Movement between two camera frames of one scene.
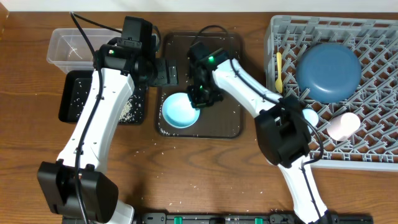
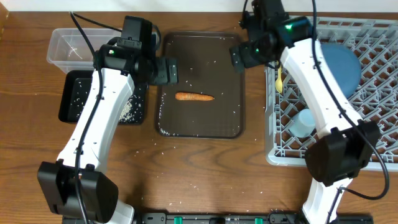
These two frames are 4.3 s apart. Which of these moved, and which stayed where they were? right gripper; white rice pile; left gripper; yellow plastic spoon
Moved: right gripper
Stayed: left gripper; white rice pile; yellow plastic spoon
